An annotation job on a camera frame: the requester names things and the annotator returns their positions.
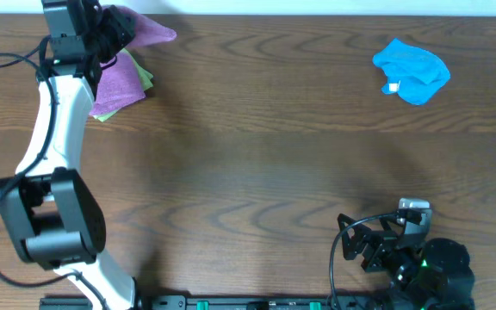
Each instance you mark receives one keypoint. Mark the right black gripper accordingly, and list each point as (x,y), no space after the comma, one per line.
(377,246)

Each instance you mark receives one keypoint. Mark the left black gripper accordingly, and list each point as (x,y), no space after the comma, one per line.
(119,27)

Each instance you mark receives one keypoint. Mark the purple microfibre cloth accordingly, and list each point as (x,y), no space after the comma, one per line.
(147,31)

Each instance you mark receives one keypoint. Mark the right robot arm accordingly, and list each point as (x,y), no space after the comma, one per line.
(425,274)

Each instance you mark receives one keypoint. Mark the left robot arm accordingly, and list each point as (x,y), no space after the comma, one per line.
(49,213)

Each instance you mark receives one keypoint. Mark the folded purple cloth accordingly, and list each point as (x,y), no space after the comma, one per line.
(119,88)

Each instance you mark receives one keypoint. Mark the folded green cloth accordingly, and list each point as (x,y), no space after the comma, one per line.
(144,73)

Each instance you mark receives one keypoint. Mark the crumpled blue cloth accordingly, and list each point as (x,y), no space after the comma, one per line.
(413,73)

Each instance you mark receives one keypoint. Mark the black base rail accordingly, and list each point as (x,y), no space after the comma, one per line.
(180,302)

